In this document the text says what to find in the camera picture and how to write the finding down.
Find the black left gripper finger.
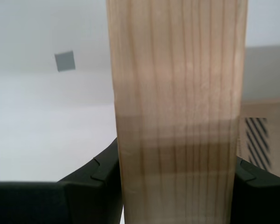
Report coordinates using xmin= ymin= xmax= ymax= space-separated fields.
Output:
xmin=0 ymin=137 xmax=126 ymax=224
xmin=231 ymin=156 xmax=280 ymax=224

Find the brown cardboard box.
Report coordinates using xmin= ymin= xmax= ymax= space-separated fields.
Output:
xmin=235 ymin=95 xmax=280 ymax=182

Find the light wooden block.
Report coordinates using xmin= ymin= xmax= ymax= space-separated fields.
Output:
xmin=106 ymin=0 xmax=249 ymax=224

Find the grey tape square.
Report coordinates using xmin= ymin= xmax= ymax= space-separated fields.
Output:
xmin=54 ymin=50 xmax=76 ymax=72

